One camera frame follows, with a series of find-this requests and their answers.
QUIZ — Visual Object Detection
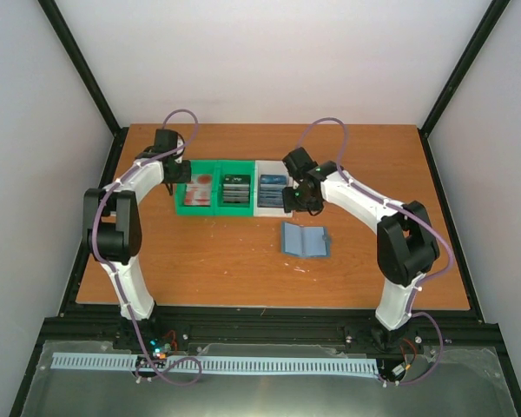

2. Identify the green bin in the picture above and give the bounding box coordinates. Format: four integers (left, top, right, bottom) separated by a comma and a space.
175, 160, 220, 216
214, 160, 255, 217

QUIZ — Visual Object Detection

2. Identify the teal card holder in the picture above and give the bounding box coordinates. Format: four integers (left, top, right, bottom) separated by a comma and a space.
280, 222, 332, 259

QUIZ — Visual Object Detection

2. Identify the white bin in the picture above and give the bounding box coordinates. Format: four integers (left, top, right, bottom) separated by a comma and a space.
253, 160, 293, 218

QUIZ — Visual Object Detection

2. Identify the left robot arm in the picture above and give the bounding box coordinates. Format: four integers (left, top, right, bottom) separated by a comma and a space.
82, 145, 191, 350

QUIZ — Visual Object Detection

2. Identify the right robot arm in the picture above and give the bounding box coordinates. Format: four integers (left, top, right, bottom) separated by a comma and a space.
283, 157, 439, 331

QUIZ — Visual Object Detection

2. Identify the red white card stack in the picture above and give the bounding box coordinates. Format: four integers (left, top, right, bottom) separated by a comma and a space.
183, 174, 213, 207

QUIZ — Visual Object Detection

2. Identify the blue card stack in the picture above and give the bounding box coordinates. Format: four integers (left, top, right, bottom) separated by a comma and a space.
257, 174, 287, 208

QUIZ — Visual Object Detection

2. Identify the black card stack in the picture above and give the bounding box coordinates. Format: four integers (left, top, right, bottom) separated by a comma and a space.
222, 174, 251, 205

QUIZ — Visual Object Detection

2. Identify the small electronics board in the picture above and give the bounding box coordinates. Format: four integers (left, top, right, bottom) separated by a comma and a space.
149, 339, 177, 360

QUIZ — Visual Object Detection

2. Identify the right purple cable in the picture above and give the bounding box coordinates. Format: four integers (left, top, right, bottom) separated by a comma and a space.
295, 116, 456, 387

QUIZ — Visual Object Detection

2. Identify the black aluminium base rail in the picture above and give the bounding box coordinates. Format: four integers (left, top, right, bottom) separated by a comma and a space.
10, 302, 521, 416

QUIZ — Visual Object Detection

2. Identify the light blue cable duct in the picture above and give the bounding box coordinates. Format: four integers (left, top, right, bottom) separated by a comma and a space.
49, 353, 379, 378

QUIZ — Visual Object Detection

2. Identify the black frame post left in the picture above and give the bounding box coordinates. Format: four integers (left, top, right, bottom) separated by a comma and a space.
36, 0, 129, 136

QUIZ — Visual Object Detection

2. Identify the black frame post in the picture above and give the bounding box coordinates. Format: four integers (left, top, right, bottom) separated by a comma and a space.
419, 0, 511, 140
36, 0, 129, 136

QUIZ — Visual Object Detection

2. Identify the black frame post right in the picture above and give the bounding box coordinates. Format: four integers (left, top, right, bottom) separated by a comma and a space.
419, 0, 511, 140

